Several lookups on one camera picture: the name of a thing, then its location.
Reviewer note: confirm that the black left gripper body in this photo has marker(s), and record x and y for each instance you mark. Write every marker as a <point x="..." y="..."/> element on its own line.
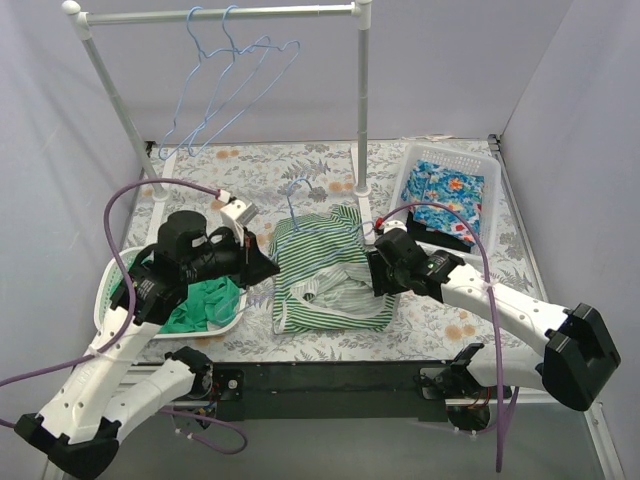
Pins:
<point x="248" y="257"/>

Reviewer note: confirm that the white right laundry basket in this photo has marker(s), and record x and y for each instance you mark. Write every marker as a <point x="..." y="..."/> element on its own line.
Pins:
<point x="462" y="161"/>

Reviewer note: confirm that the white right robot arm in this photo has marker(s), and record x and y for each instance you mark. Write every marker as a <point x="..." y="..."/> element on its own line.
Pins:
<point x="571" y="354"/>

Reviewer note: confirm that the white clothes rack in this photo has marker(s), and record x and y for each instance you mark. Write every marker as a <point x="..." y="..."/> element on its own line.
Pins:
<point x="83" y="21"/>

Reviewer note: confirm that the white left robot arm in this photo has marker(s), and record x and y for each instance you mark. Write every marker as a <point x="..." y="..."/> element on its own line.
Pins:
<point x="81" y="428"/>

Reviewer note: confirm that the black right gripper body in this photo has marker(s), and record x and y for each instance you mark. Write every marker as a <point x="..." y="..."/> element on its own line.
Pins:
<point x="379" y="275"/>

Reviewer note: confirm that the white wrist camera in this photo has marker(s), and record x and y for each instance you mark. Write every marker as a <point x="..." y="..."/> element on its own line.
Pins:
<point x="383" y="226"/>
<point x="236" y="214"/>

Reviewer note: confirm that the white laundry basket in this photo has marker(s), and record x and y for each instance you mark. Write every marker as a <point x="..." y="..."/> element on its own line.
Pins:
<point x="112" y="277"/>
<point x="462" y="161"/>

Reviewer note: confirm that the blue floral garment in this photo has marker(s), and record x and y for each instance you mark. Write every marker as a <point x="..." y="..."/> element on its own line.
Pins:
<point x="459" y="192"/>

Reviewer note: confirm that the floral table cloth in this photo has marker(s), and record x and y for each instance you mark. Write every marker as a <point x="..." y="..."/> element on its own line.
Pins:
<point x="423" y="329"/>

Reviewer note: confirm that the green striped tank top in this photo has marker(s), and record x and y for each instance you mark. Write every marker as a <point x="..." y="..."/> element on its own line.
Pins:
<point x="324" y="281"/>

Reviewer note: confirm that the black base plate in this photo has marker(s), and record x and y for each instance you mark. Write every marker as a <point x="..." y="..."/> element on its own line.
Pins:
<point x="305" y="390"/>

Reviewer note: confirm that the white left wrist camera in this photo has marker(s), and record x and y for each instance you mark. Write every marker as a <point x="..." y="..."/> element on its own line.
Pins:
<point x="236" y="214"/>

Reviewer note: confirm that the white left laundry basket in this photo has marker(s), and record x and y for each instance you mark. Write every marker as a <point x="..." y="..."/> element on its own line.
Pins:
<point x="112" y="277"/>

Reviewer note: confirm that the green shirt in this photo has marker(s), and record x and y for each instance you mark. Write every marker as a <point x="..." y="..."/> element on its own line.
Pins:
<point x="215" y="300"/>

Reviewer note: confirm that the blue wire hanger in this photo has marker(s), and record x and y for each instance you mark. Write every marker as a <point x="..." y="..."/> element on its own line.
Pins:
<point x="365" y="230"/>
<point x="237" y="76"/>
<point x="193" y="107"/>

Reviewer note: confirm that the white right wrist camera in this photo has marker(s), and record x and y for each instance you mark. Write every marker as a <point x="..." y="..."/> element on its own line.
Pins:
<point x="383" y="226"/>

